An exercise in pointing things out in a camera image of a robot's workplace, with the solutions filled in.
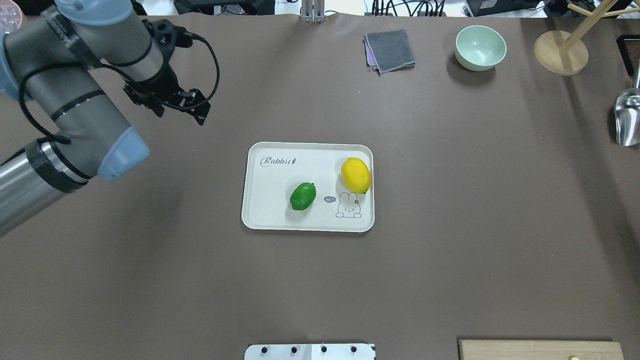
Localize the green lime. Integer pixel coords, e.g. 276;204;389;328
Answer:
289;182;317;211

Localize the metal scoop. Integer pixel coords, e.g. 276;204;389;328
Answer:
614;62;640;147

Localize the grey folded cloth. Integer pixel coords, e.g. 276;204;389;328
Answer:
363;29;416;75

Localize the yellow lemon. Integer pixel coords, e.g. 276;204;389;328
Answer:
340;157;373;194

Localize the pink bowl with ice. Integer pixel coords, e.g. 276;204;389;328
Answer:
0;0;25;35

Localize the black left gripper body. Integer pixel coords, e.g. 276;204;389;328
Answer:
125;65;208;110

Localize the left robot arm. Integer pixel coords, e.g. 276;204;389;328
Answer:
1;0;211;235

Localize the cream rabbit tray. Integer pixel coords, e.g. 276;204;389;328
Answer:
241;141;375;233

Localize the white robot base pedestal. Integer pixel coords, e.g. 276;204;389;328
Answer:
244;342;377;360

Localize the wooden cutting board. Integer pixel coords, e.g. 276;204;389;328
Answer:
458;339;624;360

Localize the mint green bowl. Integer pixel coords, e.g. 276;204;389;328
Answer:
454;25;507;72

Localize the wooden mug tree stand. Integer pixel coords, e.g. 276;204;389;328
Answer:
534;0;640;76

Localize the aluminium frame post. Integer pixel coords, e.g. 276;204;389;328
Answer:
300;0;326;24

